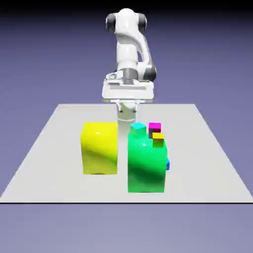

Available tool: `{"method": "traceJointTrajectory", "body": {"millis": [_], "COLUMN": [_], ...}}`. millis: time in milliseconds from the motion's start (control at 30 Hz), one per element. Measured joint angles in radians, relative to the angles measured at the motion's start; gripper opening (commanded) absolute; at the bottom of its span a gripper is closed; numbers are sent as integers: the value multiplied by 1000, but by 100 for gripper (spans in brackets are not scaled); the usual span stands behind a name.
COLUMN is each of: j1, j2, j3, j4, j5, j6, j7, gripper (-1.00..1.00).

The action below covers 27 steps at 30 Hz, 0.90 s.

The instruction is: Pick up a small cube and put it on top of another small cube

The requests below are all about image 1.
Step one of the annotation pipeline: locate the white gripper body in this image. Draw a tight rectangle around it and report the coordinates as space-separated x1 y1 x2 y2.
101 79 155 104

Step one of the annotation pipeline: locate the small cyan cube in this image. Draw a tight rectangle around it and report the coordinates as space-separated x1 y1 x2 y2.
129 122 147 136

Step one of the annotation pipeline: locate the small magenta cube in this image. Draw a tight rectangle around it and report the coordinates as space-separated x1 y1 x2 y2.
148 122 162 139

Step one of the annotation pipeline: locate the small yellow cube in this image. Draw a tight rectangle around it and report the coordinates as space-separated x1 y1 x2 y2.
152 132 165 149

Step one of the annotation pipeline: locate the large yellow box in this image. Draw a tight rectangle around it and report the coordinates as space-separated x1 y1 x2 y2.
80 122 119 175

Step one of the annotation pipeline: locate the large green box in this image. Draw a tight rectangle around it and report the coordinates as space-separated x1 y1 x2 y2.
127 130 169 194

